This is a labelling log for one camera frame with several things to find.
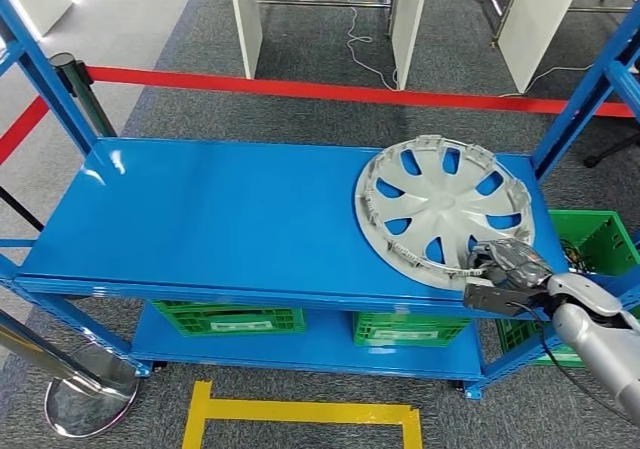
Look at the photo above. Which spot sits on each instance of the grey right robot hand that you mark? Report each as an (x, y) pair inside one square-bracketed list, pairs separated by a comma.
[(515, 264)]

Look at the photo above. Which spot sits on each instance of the silver plastic wheel hubcap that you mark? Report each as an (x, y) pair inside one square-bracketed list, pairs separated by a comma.
[(445, 207)]

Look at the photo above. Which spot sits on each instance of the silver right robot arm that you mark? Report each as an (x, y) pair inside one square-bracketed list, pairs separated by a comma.
[(595, 340)]

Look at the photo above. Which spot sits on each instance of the blue metal shelf rack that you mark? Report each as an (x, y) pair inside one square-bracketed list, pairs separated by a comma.
[(200, 214)]

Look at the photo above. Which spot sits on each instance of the white desk with metal bar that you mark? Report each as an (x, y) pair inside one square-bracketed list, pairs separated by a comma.
[(410, 25)]

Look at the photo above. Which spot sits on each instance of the red barrier belt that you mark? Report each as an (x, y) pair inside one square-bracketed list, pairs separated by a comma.
[(300, 89), (23, 128)]

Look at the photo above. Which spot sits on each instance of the chrome stanchion with round base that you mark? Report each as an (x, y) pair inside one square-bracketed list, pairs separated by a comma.
[(92, 400)]

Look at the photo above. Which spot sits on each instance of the thin black pole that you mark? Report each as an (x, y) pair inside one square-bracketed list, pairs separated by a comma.
[(21, 209)]

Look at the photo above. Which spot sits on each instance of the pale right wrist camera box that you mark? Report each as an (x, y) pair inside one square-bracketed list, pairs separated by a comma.
[(492, 300)]

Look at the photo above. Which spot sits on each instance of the dark stanchion post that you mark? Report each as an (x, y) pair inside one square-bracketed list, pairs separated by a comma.
[(84, 98)]

